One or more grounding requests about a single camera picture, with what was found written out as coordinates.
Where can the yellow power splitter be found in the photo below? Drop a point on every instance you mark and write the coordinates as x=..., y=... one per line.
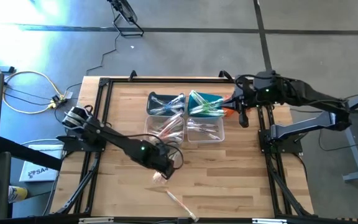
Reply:
x=56, y=102

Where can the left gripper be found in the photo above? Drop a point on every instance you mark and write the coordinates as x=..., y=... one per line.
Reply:
x=158, y=160

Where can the orange cloth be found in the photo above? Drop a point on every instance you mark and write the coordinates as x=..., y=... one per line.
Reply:
x=227, y=111

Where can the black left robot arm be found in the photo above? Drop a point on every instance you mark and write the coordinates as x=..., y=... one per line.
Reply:
x=113, y=137

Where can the slate grey plastic bin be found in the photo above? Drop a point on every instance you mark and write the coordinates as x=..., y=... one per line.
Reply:
x=150, y=107

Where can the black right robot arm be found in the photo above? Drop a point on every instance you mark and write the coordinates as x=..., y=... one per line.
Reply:
x=306, y=93

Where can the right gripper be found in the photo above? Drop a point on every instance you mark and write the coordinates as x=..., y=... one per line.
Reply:
x=245, y=93

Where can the white metal plate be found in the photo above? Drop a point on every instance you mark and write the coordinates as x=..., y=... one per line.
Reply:
x=269, y=221
x=96, y=220

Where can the beige plastic bin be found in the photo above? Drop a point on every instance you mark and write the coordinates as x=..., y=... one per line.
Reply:
x=148, y=141

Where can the black floor fan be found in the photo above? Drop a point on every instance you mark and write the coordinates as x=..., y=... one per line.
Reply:
x=126, y=11

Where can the white printed box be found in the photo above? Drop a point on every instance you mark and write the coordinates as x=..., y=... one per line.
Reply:
x=42, y=168

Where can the grey metal stand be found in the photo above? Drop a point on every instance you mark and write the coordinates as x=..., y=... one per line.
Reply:
x=351, y=146

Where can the teal plastic bin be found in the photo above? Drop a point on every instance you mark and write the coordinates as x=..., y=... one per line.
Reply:
x=192, y=104

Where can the yellow can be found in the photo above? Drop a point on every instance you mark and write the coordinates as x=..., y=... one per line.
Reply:
x=17, y=193

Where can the clear plastic bin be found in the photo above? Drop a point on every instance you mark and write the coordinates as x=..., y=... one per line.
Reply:
x=191, y=140

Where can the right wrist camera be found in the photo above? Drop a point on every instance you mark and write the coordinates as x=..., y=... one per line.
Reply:
x=264, y=84

